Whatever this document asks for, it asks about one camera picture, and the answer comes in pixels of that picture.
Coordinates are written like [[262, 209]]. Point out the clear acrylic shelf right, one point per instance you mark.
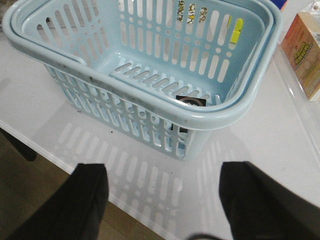
[[308, 111]]

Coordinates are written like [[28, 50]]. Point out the light blue plastic basket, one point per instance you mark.
[[123, 62]]

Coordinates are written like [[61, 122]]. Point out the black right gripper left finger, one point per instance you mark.
[[74, 211]]

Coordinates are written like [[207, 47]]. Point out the orange cartoon snack box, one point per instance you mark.
[[301, 45]]

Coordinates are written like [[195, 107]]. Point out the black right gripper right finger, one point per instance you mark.
[[259, 208]]

